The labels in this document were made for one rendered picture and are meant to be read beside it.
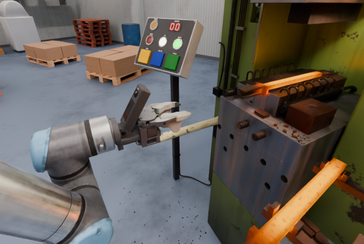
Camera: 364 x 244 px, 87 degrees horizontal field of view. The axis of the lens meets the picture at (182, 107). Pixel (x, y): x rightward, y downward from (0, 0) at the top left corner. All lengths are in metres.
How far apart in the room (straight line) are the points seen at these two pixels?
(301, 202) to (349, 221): 0.50
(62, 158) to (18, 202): 0.14
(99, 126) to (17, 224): 0.22
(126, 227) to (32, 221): 1.13
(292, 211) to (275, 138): 0.29
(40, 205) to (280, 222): 0.40
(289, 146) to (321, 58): 0.62
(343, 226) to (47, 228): 0.91
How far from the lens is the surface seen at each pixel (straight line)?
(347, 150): 0.84
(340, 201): 0.94
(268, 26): 0.98
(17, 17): 7.50
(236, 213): 1.10
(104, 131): 0.48
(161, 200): 1.57
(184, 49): 0.99
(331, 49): 1.17
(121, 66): 3.58
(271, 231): 0.42
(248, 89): 0.70
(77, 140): 0.48
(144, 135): 0.52
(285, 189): 0.77
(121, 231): 1.50
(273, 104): 0.75
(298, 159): 0.68
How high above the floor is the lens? 1.27
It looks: 28 degrees down
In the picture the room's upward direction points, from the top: straight up
